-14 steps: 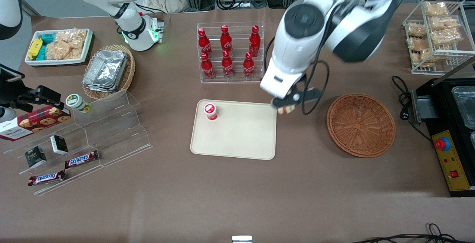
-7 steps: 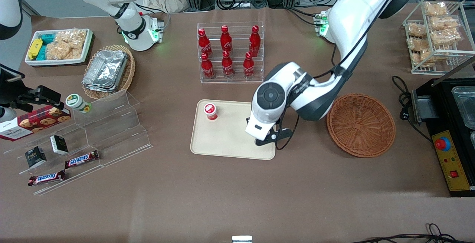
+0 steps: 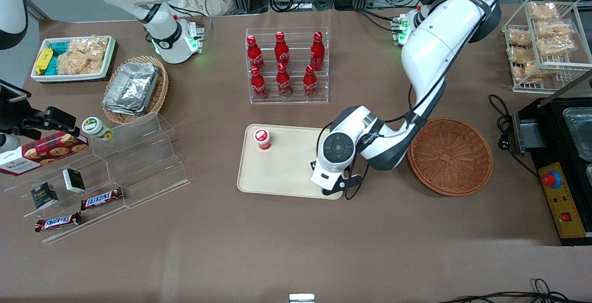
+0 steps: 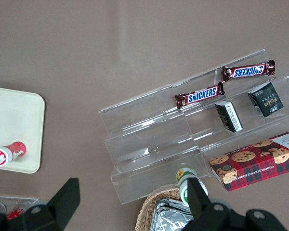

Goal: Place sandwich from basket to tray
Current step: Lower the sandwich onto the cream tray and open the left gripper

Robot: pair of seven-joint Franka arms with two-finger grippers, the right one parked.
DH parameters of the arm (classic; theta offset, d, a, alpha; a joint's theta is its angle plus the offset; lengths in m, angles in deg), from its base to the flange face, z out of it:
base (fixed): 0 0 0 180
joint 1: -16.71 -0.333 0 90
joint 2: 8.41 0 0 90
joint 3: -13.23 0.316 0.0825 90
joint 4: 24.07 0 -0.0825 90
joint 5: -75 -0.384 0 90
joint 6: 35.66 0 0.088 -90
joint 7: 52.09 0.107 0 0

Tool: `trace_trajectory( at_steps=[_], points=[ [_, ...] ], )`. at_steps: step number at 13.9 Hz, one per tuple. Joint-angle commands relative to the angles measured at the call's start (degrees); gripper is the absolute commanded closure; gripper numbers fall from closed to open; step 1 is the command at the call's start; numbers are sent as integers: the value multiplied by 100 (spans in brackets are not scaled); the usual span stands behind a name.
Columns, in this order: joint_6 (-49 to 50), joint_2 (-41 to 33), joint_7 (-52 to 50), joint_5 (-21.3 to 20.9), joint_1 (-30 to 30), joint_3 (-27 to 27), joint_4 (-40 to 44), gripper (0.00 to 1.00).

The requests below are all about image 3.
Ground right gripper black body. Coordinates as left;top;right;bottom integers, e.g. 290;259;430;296
0;105;48;140

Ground beige plastic tray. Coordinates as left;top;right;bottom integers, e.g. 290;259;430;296
237;124;346;200

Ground round brown wicker basket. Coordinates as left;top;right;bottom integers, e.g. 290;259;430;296
407;117;494;197

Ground oval light wicker basket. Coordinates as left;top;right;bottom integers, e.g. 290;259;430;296
102;56;169;125

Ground red tartan cookie box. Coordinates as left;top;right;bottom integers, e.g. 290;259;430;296
0;131;89;177

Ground green lidded white cup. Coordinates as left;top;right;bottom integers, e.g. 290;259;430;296
82;117;114;142

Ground white rectangular plastic bin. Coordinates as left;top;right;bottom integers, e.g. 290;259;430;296
31;36;117;83

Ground yellow snack packet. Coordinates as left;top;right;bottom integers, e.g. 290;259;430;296
35;48;54;75

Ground small black carton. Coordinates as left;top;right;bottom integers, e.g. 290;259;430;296
62;168;86;194
31;182;59;210

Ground clear bag of crackers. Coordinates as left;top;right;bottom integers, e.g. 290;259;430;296
56;37;110;75

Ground teal snack packet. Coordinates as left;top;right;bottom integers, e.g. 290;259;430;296
45;41;71;75

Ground stack of foil containers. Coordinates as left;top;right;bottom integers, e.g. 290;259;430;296
102;62;160;117

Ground snickers chocolate bar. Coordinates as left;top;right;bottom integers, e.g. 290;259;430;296
81;187;124;211
35;211;83;233

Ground red lidded small cup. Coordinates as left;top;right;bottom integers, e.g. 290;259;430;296
253;129;272;151

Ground clear acrylic stepped stand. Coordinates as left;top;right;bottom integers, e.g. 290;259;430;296
4;112;191;244

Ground clear acrylic bottle rack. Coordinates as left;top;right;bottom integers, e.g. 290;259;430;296
245;27;330;105

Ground red cola bottle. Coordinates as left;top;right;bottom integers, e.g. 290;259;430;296
275;31;290;66
247;35;265;71
276;62;293;98
250;66;269;99
303;65;319;99
310;31;326;71

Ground red emergency stop button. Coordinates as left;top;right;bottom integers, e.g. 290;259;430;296
542;171;563;189

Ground black machine with yellow panel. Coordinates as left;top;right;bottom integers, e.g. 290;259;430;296
512;95;592;247

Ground steel pan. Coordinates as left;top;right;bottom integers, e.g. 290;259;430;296
562;107;592;162

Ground grey diagonal metal bar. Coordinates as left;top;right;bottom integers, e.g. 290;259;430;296
538;69;592;108

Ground black cables at left base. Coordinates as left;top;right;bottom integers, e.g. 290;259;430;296
355;8;399;34

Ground black power cable with plug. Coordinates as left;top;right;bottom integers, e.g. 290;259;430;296
488;94;540;177

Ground black cable at right base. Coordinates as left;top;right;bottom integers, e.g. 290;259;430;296
167;2;214;41

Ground black floor cables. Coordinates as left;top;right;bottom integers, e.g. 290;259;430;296
437;278;592;303

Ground white wire basket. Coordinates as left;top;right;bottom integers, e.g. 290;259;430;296
502;0;592;94

